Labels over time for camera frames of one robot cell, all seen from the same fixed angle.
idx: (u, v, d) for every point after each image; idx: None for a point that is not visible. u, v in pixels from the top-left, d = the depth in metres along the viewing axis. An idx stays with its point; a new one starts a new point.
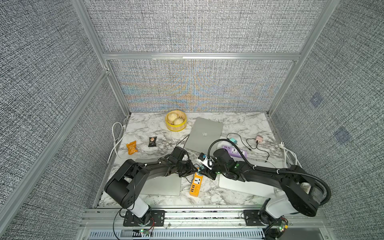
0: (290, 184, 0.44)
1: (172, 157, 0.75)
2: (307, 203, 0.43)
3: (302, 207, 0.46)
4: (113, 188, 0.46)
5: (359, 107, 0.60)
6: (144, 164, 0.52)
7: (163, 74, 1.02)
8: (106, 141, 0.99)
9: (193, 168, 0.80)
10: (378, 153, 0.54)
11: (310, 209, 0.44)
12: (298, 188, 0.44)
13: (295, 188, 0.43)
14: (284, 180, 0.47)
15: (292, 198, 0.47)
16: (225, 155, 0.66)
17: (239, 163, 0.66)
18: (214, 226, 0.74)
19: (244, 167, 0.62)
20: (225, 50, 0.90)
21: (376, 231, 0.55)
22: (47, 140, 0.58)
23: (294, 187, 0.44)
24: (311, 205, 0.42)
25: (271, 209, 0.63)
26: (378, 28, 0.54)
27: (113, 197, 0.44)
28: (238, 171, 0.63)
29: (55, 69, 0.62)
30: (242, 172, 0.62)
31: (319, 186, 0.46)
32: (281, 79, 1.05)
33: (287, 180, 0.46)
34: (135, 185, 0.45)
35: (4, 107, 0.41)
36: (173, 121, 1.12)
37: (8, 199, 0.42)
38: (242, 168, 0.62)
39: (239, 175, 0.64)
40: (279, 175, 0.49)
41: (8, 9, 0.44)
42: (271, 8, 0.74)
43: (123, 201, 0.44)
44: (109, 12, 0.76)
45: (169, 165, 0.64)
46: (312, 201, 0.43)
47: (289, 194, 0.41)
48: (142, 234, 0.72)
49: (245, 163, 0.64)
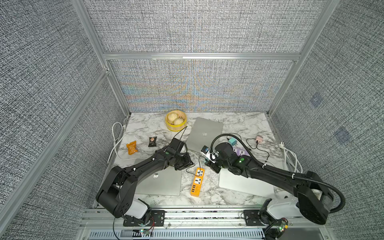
0: (306, 192, 0.42)
1: (170, 148, 0.70)
2: (321, 213, 0.42)
3: (313, 216, 0.45)
4: (105, 198, 0.44)
5: (359, 107, 0.60)
6: (132, 169, 0.48)
7: (163, 74, 1.02)
8: (106, 141, 0.99)
9: (189, 161, 0.77)
10: (378, 153, 0.54)
11: (321, 218, 0.43)
12: (313, 195, 0.41)
13: (311, 196, 0.41)
14: (301, 187, 0.44)
15: (302, 206, 0.45)
16: (227, 149, 0.62)
17: (243, 157, 0.61)
18: (214, 226, 0.74)
19: (250, 162, 0.58)
20: (225, 51, 0.90)
21: (376, 231, 0.55)
22: (48, 141, 0.59)
23: (312, 197, 0.41)
24: (323, 215, 0.42)
25: (272, 210, 0.63)
26: (378, 28, 0.54)
27: (105, 206, 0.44)
28: (243, 167, 0.59)
29: (55, 69, 0.62)
30: (248, 168, 0.57)
31: (330, 194, 0.44)
32: (281, 79, 1.05)
33: (304, 187, 0.43)
34: (121, 196, 0.43)
35: (4, 107, 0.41)
36: (173, 121, 1.12)
37: (8, 199, 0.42)
38: (247, 164, 0.58)
39: (244, 170, 0.59)
40: (293, 180, 0.46)
41: (8, 9, 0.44)
42: (271, 8, 0.74)
43: (116, 211, 0.42)
44: (109, 13, 0.76)
45: (166, 158, 0.60)
46: (324, 211, 0.42)
47: (302, 200, 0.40)
48: (142, 234, 0.72)
49: (250, 158, 0.60)
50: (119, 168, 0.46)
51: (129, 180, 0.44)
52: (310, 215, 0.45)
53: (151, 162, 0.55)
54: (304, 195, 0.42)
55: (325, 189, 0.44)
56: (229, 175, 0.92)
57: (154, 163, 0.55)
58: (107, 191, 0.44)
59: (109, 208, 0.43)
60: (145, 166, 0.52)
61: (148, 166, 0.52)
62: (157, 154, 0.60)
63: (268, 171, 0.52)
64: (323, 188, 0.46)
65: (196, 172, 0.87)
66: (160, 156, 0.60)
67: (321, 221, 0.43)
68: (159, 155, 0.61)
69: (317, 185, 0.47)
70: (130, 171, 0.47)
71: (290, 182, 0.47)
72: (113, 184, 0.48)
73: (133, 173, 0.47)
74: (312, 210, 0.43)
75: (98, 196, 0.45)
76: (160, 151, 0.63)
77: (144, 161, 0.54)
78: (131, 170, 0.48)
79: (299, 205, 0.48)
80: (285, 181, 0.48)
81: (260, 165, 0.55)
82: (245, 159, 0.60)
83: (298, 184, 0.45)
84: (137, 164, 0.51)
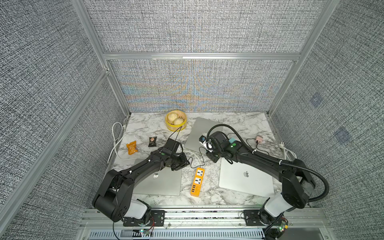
0: (290, 177, 0.43)
1: (165, 149, 0.70)
2: (302, 198, 0.44)
3: (293, 199, 0.47)
4: (101, 202, 0.43)
5: (359, 107, 0.60)
6: (129, 171, 0.48)
7: (163, 74, 1.02)
8: (106, 141, 0.99)
9: (186, 161, 0.77)
10: (378, 153, 0.54)
11: (300, 202, 0.45)
12: (297, 181, 0.43)
13: (295, 182, 0.42)
14: (286, 173, 0.45)
15: (286, 190, 0.47)
16: (218, 137, 0.66)
17: (235, 143, 0.61)
18: (214, 226, 0.74)
19: (240, 148, 0.58)
20: (225, 50, 0.90)
21: (376, 231, 0.55)
22: (48, 140, 0.59)
23: (296, 182, 0.42)
24: (303, 200, 0.44)
25: (269, 208, 0.64)
26: (378, 28, 0.54)
27: (102, 211, 0.43)
28: (234, 151, 0.60)
29: (55, 69, 0.62)
30: (238, 153, 0.58)
31: (313, 182, 0.46)
32: (281, 79, 1.05)
33: (289, 173, 0.44)
34: (118, 199, 0.42)
35: (4, 107, 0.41)
36: (173, 121, 1.12)
37: (8, 198, 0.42)
38: (238, 149, 0.58)
39: (234, 155, 0.61)
40: (281, 166, 0.47)
41: (8, 9, 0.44)
42: (271, 8, 0.74)
43: (113, 214, 0.42)
44: (109, 13, 0.76)
45: (162, 158, 0.60)
46: (305, 196, 0.44)
47: (286, 186, 0.46)
48: (142, 234, 0.72)
49: (241, 143, 0.60)
50: (114, 171, 0.46)
51: (126, 183, 0.43)
52: (291, 199, 0.48)
53: (147, 163, 0.54)
54: (289, 181, 0.44)
55: (309, 176, 0.46)
56: (229, 175, 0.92)
57: (150, 164, 0.55)
58: (104, 195, 0.44)
59: (106, 212, 0.43)
60: (141, 168, 0.51)
61: (144, 168, 0.52)
62: (153, 156, 0.60)
63: (256, 155, 0.54)
64: (306, 175, 0.48)
65: (196, 172, 0.87)
66: (156, 157, 0.60)
67: (300, 206, 0.46)
68: (155, 155, 0.61)
69: (301, 172, 0.49)
70: (126, 174, 0.46)
71: (277, 168, 0.48)
72: (109, 188, 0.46)
73: (129, 175, 0.46)
74: (295, 195, 0.45)
75: (95, 201, 0.44)
76: (156, 152, 0.63)
77: (139, 164, 0.53)
78: (127, 173, 0.47)
79: (282, 190, 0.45)
80: (272, 166, 0.49)
81: (250, 150, 0.56)
82: (236, 144, 0.61)
83: (284, 169, 0.46)
84: (133, 167, 0.51)
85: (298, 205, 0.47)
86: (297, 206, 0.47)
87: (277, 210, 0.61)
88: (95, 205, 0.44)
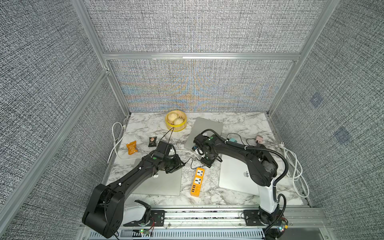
0: (252, 159, 0.50)
1: (157, 152, 0.68)
2: (264, 176, 0.51)
3: (258, 179, 0.54)
4: (92, 218, 0.42)
5: (359, 107, 0.60)
6: (118, 183, 0.46)
7: (163, 74, 1.02)
8: (106, 141, 0.99)
9: (180, 162, 0.75)
10: (378, 153, 0.54)
11: (264, 181, 0.52)
12: (258, 162, 0.50)
13: (256, 162, 0.50)
14: (249, 155, 0.53)
15: (253, 171, 0.54)
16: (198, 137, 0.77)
17: (213, 136, 0.68)
18: (214, 226, 0.74)
19: (217, 140, 0.65)
20: (224, 50, 0.90)
21: (376, 231, 0.55)
22: (48, 140, 0.59)
23: (258, 162, 0.50)
24: (265, 177, 0.51)
25: (264, 206, 0.65)
26: (378, 28, 0.54)
27: (93, 227, 0.41)
28: (210, 144, 0.68)
29: (55, 69, 0.62)
30: (214, 144, 0.66)
31: (275, 163, 0.54)
32: (281, 79, 1.05)
33: (251, 155, 0.52)
34: (107, 214, 0.41)
35: (4, 107, 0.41)
36: (173, 121, 1.12)
37: (8, 199, 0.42)
38: (215, 141, 0.65)
39: (211, 147, 0.69)
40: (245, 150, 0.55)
41: (8, 9, 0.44)
42: (271, 8, 0.74)
43: (106, 230, 0.40)
44: (109, 12, 0.76)
45: (156, 162, 0.60)
46: (268, 175, 0.51)
47: (251, 166, 0.53)
48: (142, 234, 0.72)
49: (217, 136, 0.68)
50: (103, 185, 0.44)
51: (115, 197, 0.41)
52: (258, 179, 0.54)
53: (138, 171, 0.53)
54: (251, 162, 0.51)
55: (270, 158, 0.53)
56: (229, 175, 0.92)
57: (142, 172, 0.53)
58: (94, 212, 0.42)
59: (98, 228, 0.41)
60: (132, 179, 0.49)
61: (135, 177, 0.50)
62: (144, 162, 0.58)
63: (229, 145, 0.60)
64: (268, 156, 0.55)
65: (196, 172, 0.87)
66: (147, 163, 0.58)
67: (267, 184, 0.52)
68: (146, 162, 0.58)
69: (264, 155, 0.57)
70: (115, 187, 0.45)
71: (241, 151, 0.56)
72: (98, 203, 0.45)
73: (118, 188, 0.44)
74: (258, 174, 0.52)
75: (85, 218, 0.42)
76: (147, 158, 0.61)
77: (129, 173, 0.51)
78: (117, 185, 0.45)
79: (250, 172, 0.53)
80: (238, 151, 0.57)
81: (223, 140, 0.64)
82: (213, 137, 0.68)
83: (248, 153, 0.53)
84: (123, 178, 0.49)
85: (263, 183, 0.53)
86: (264, 185, 0.53)
87: (267, 203, 0.63)
88: (85, 221, 0.42)
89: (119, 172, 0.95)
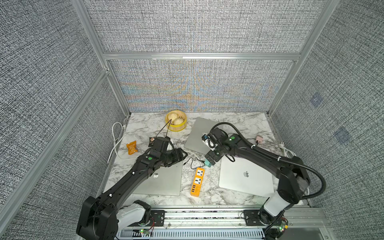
0: (288, 174, 0.43)
1: (152, 152, 0.64)
2: (296, 194, 0.45)
3: (289, 196, 0.48)
4: (86, 230, 0.41)
5: (359, 107, 0.60)
6: (109, 194, 0.43)
7: (163, 74, 1.02)
8: (106, 141, 0.99)
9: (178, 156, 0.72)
10: (378, 153, 0.54)
11: (294, 199, 0.46)
12: (294, 179, 0.43)
13: (292, 179, 0.43)
14: (284, 169, 0.45)
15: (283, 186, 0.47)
16: (216, 133, 0.66)
17: (234, 136, 0.60)
18: (214, 226, 0.74)
19: (240, 142, 0.58)
20: (224, 50, 0.90)
21: (376, 231, 0.55)
22: (48, 140, 0.59)
23: (293, 177, 0.43)
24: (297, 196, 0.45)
25: (268, 208, 0.64)
26: (378, 28, 0.54)
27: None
28: (232, 144, 0.58)
29: (55, 69, 0.62)
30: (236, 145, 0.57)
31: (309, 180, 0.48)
32: (281, 79, 1.05)
33: (287, 170, 0.44)
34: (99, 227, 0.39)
35: (4, 107, 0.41)
36: (173, 120, 1.12)
37: (8, 199, 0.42)
38: (237, 143, 0.57)
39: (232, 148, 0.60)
40: (279, 162, 0.47)
41: (8, 9, 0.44)
42: (271, 8, 0.74)
43: None
44: (109, 12, 0.76)
45: (152, 164, 0.56)
46: (300, 193, 0.45)
47: (282, 181, 0.46)
48: (142, 234, 0.72)
49: (240, 137, 0.59)
50: (92, 198, 0.42)
51: (105, 210, 0.39)
52: (287, 195, 0.48)
53: (132, 176, 0.50)
54: (286, 177, 0.44)
55: (305, 174, 0.46)
56: (229, 175, 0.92)
57: (135, 177, 0.50)
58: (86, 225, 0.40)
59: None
60: (123, 187, 0.46)
61: (127, 184, 0.47)
62: (138, 166, 0.54)
63: (257, 153, 0.52)
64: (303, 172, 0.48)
65: (196, 172, 0.87)
66: (142, 166, 0.54)
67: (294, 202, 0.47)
68: (140, 166, 0.54)
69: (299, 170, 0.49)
70: (106, 198, 0.42)
71: (274, 164, 0.48)
72: (90, 215, 0.43)
73: (109, 200, 0.42)
74: (289, 190, 0.46)
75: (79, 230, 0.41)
76: (142, 160, 0.57)
77: (123, 179, 0.49)
78: (107, 197, 0.43)
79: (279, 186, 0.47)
80: (269, 162, 0.49)
81: (248, 145, 0.55)
82: (235, 138, 0.60)
83: (282, 166, 0.46)
84: (114, 186, 0.46)
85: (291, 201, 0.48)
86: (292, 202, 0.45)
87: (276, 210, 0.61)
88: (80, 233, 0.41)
89: (119, 172, 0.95)
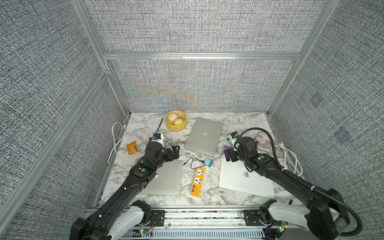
0: (322, 208, 0.40)
1: (145, 162, 0.61)
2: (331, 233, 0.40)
3: (320, 231, 0.43)
4: None
5: (359, 107, 0.60)
6: (98, 215, 0.42)
7: (163, 74, 1.02)
8: (106, 141, 0.99)
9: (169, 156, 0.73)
10: (378, 153, 0.54)
11: (328, 236, 0.42)
12: (329, 215, 0.40)
13: (327, 215, 0.39)
14: (318, 201, 0.42)
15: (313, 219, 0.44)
16: (248, 144, 0.62)
17: (264, 156, 0.59)
18: (214, 226, 0.74)
19: (269, 163, 0.56)
20: (224, 50, 0.90)
21: (376, 231, 0.55)
22: (47, 140, 0.58)
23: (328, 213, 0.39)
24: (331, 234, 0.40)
25: (274, 211, 0.63)
26: (378, 28, 0.54)
27: None
28: (261, 164, 0.57)
29: (55, 69, 0.62)
30: (265, 166, 0.56)
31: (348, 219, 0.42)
32: (281, 79, 1.05)
33: (321, 202, 0.41)
34: None
35: (4, 107, 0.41)
36: (172, 120, 1.12)
37: (8, 199, 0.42)
38: (266, 163, 0.56)
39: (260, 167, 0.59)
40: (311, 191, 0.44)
41: (8, 9, 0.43)
42: (271, 8, 0.74)
43: None
44: (109, 12, 0.76)
45: (145, 175, 0.54)
46: (335, 232, 0.41)
47: (314, 214, 0.43)
48: (142, 234, 0.72)
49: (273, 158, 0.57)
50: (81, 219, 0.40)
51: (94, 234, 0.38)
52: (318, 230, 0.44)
53: (124, 192, 0.48)
54: (319, 210, 0.41)
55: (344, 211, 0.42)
56: (229, 175, 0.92)
57: (127, 192, 0.49)
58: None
59: None
60: (114, 206, 0.45)
61: (119, 202, 0.46)
62: (130, 179, 0.52)
63: (286, 177, 0.50)
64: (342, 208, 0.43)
65: (195, 172, 0.87)
66: (135, 178, 0.53)
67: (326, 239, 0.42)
68: (133, 178, 0.53)
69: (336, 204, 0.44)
70: (95, 219, 0.41)
71: (306, 193, 0.45)
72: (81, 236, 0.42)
73: (98, 221, 0.41)
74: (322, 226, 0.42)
75: None
76: (134, 173, 0.55)
77: (114, 195, 0.47)
78: (97, 218, 0.41)
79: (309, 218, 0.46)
80: (300, 189, 0.47)
81: (279, 167, 0.53)
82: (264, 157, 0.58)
83: (315, 196, 0.43)
84: (105, 205, 0.44)
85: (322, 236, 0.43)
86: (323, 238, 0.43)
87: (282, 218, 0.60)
88: None
89: (119, 172, 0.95)
